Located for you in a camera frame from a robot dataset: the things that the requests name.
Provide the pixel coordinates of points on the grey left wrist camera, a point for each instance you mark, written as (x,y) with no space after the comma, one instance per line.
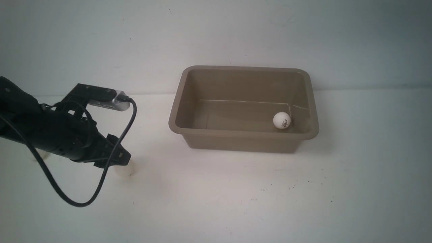
(85,94)

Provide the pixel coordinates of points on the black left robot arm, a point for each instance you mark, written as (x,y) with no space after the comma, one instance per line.
(23,110)

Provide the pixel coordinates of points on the white ping-pong ball with logo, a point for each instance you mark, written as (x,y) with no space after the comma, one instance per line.
(281,120)

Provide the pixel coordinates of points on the tan plastic bin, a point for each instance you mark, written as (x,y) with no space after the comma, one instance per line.
(232,108)

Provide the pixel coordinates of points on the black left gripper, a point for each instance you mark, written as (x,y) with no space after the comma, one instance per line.
(72,133)

